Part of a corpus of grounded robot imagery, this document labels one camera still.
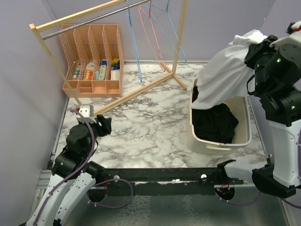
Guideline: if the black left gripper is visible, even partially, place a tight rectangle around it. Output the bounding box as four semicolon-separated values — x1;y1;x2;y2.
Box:
79;114;111;157

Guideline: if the white t shirt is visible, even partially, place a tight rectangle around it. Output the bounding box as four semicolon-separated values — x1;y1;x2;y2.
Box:
191;30;267;110

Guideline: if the black t shirt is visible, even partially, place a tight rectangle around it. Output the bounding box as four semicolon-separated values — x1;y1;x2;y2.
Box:
192;86;239;145

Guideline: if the blue hanger with white shirt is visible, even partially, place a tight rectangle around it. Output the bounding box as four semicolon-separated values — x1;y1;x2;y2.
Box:
126;0;142;82

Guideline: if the light blue clothes hanger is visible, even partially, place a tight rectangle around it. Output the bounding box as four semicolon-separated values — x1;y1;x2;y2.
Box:
144;0;188;64

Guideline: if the pink clothes hanger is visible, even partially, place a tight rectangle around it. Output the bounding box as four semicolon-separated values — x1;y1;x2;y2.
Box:
138;0;166;72

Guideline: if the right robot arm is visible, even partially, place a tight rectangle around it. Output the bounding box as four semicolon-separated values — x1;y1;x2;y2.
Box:
216;33;301;198

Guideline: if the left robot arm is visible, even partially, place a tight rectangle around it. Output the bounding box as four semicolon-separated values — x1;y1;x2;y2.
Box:
25;111;112;226

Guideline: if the pink plastic organizer basket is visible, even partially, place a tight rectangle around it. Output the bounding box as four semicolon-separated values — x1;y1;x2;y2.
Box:
59;24;124;98

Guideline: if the cream laundry basket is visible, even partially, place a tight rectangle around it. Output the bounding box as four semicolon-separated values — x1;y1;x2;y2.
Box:
189;79;252;155

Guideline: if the wooden clothes rack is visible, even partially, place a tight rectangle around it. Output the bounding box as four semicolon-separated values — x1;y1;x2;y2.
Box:
29;0;187;116

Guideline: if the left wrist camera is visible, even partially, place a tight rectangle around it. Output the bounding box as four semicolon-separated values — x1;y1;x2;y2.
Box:
76;105;96;123

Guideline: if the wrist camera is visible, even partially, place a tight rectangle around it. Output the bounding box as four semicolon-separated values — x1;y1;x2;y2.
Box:
269;21;301;48
76;105;96;123

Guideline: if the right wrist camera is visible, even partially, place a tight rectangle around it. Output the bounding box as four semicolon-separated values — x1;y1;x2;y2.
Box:
269;21;301;48

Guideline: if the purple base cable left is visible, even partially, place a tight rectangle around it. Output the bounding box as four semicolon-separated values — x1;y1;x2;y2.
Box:
86;178;134;209

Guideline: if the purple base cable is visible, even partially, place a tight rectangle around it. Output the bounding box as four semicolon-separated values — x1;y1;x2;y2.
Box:
86;178;134;209
218;192;263;207

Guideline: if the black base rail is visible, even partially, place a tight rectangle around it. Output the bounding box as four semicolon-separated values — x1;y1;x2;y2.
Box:
105;167;243;196

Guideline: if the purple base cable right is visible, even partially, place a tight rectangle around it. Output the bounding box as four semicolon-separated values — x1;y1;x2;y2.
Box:
218;192;263;207

